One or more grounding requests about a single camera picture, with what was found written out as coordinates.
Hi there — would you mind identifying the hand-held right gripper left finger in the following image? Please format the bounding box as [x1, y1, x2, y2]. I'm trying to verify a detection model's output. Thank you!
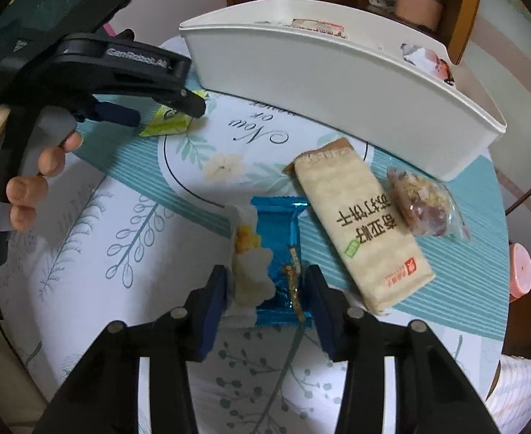
[33, 264, 229, 434]

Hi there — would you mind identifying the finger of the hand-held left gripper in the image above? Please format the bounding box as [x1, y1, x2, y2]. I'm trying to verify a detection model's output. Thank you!
[148, 84, 207, 118]
[78, 100, 140, 128]

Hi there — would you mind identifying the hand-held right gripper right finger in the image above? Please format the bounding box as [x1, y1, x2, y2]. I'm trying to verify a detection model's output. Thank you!
[304, 264, 503, 434]

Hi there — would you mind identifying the green snack packet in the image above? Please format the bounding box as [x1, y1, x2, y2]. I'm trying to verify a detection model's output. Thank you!
[139, 92, 209, 139]

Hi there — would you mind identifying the white rice cracker packet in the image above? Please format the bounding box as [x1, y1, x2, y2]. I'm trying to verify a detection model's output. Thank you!
[224, 204, 276, 325]

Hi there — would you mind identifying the blue snack packet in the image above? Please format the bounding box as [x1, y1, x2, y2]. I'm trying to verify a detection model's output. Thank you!
[251, 195, 313, 327]

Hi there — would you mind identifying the beige cracker packet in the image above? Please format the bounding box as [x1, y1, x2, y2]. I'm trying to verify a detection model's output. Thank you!
[283, 138, 437, 317]

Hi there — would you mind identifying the white plastic bin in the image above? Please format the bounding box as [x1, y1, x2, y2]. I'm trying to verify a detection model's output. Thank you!
[178, 0, 508, 182]

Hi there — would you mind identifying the red white snack packet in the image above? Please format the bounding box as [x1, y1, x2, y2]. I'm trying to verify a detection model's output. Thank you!
[254, 18, 350, 39]

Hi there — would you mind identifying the clear bag of buns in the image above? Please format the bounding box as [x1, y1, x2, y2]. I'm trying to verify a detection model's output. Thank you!
[386, 166, 471, 241]

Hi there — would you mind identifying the grey red snack packet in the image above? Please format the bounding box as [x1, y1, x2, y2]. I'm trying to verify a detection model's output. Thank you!
[400, 43, 457, 86]

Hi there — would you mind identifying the person's left hand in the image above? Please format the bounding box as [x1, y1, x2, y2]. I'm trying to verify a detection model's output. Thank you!
[0, 103, 85, 232]

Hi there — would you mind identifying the pink plastic stool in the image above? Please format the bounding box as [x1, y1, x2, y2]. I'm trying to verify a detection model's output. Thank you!
[508, 242, 531, 299]

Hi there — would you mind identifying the wooden corner shelf unit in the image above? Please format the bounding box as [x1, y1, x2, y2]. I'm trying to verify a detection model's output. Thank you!
[356, 0, 486, 66]

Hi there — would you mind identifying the green chalkboard pink frame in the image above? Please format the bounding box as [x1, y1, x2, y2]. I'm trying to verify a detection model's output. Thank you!
[0, 0, 93, 55]

